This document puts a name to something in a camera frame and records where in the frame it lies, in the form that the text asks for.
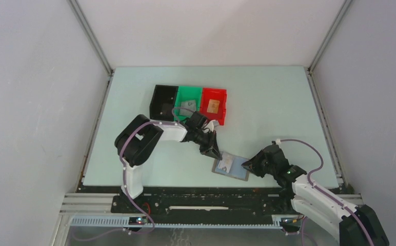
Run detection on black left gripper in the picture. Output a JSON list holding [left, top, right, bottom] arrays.
[[192, 129, 222, 161]]

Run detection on beige leather card holder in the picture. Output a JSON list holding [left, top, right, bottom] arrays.
[[212, 152, 249, 181]]

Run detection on gold orange card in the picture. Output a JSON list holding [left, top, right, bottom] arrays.
[[207, 99, 220, 114]]

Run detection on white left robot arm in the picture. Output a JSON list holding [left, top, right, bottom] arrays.
[[114, 111, 222, 214]]

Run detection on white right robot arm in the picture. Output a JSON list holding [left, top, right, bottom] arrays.
[[242, 140, 390, 245]]

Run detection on patterned card in sleeve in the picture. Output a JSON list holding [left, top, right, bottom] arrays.
[[216, 153, 234, 173]]

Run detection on grey card in green bin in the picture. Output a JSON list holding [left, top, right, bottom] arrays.
[[179, 100, 197, 117]]

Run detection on red plastic bin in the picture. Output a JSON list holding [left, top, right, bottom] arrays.
[[199, 87, 227, 126]]

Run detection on green plastic bin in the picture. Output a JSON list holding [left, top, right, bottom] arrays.
[[174, 86, 203, 120]]

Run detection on black plastic bin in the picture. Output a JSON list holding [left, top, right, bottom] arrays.
[[149, 85, 179, 121]]

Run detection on aluminium frame rail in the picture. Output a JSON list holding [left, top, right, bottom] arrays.
[[60, 193, 305, 231]]

